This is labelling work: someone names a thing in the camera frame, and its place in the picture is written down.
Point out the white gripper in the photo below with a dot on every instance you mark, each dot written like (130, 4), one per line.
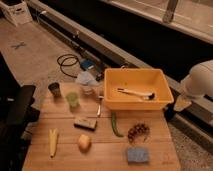
(181, 103)

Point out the green pepper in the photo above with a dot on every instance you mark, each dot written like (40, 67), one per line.
(114, 125)

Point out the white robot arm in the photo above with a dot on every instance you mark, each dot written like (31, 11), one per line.
(197, 84)

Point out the green plastic cup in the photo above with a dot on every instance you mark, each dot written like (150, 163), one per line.
(72, 99)

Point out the dark metal cup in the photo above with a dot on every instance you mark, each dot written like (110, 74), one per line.
(54, 88)

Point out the yellow plastic bin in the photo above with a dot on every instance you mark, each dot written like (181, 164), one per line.
(137, 79)

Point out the dark grape bunch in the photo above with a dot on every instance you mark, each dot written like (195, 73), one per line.
(140, 129)

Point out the blue sponge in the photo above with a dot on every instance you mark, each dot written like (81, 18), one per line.
(137, 155)

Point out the metal fork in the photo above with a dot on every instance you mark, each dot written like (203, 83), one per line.
(99, 105)

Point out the dark rectangular sponge block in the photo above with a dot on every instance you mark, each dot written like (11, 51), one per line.
(85, 123)

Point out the clear plastic bag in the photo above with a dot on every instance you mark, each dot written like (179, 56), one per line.
(86, 78)

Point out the blue box on floor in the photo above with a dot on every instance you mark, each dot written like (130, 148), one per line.
(86, 64)

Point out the yellow corn cob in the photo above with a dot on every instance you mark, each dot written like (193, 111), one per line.
(53, 138)

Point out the black chair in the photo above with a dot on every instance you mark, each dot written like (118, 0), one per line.
(16, 112)

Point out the white cardboard box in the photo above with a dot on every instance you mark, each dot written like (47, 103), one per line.
(16, 14)

